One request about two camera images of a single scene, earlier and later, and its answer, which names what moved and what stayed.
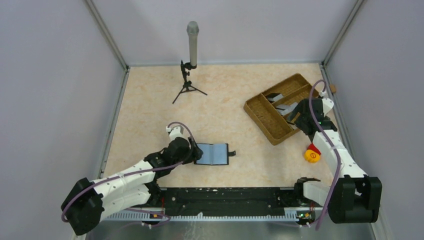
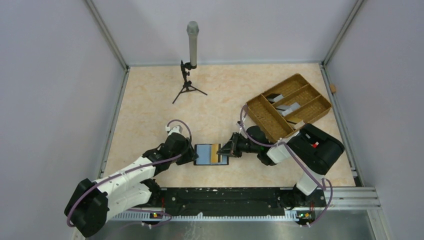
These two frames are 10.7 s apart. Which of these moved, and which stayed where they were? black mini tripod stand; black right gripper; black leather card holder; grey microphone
Moved: black right gripper
Stayed: black mini tripod stand; black leather card holder; grey microphone
